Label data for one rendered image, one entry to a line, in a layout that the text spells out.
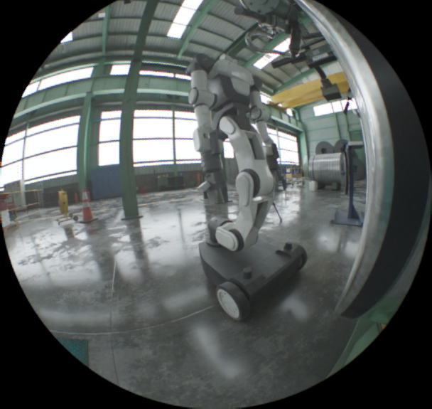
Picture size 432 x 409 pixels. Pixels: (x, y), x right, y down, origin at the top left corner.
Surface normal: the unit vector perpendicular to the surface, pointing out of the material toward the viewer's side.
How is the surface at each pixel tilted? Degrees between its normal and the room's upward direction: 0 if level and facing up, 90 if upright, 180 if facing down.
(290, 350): 0
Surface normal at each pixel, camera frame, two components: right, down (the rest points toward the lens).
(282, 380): -0.07, -0.99
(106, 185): 0.52, 0.06
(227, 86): -0.19, 0.26
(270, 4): -0.77, 0.52
